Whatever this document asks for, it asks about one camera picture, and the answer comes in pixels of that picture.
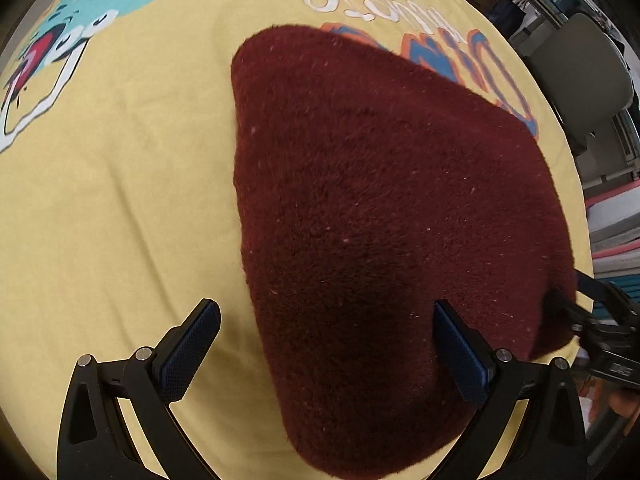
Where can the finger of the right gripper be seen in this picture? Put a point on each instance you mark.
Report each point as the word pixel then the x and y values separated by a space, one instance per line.
pixel 563 312
pixel 592 288

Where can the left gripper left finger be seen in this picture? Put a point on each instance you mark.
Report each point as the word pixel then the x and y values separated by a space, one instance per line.
pixel 94 441

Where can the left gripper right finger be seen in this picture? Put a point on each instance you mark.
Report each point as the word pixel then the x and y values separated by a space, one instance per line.
pixel 551 440

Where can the dark red knit sweater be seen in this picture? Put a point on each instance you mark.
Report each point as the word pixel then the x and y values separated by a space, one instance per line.
pixel 368 188

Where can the stacked teal mats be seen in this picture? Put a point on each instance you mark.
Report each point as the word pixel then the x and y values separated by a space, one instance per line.
pixel 613 223

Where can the grey green chair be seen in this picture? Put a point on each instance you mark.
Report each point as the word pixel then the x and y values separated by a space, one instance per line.
pixel 583 76

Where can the yellow dino print bedspread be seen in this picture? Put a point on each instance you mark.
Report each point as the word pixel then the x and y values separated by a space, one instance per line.
pixel 118 211

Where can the dark blue hanging bag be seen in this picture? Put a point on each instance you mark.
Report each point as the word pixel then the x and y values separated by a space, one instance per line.
pixel 507 17

